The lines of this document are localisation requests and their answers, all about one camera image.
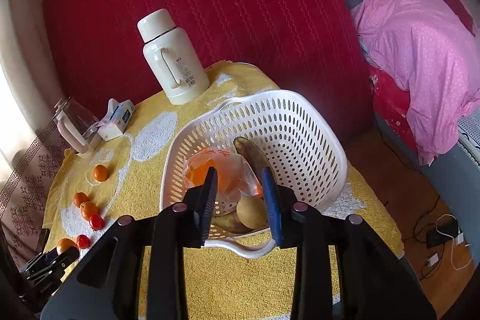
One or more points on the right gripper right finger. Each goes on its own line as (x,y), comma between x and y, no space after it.
(297,225)

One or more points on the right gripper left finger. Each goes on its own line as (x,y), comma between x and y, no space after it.
(183,225)

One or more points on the red tomato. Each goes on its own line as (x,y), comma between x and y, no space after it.
(96,222)
(83,242)

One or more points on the large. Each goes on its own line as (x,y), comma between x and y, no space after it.
(87,209)

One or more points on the white plastic basket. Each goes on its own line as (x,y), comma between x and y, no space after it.
(303,152)

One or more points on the small orange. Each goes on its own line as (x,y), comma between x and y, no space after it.
(100,173)

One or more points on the brown round fruit in basket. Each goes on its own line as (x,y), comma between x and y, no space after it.
(251,212)

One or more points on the patterned curtain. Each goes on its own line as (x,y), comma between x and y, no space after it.
(24,194)

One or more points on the plastic bag of oranges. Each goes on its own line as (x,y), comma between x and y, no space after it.
(235,176)

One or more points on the yellow white towel cloth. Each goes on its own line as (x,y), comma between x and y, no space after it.
(220,284)

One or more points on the overripe banana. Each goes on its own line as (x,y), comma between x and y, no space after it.
(252,154)

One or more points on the tissue pack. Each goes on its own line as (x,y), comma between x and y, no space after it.
(116,120)

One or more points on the black power strip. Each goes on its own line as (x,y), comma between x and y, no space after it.
(442,234)

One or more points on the cream thermos flask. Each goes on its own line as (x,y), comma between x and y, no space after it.
(172,58)

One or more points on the pink duvet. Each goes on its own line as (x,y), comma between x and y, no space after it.
(428,52)

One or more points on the red blanket backdrop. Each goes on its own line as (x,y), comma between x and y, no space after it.
(308,46)

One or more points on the glass kettle pink handle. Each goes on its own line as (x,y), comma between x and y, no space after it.
(77,125)

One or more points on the grey bed frame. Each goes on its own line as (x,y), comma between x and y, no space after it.
(454,175)

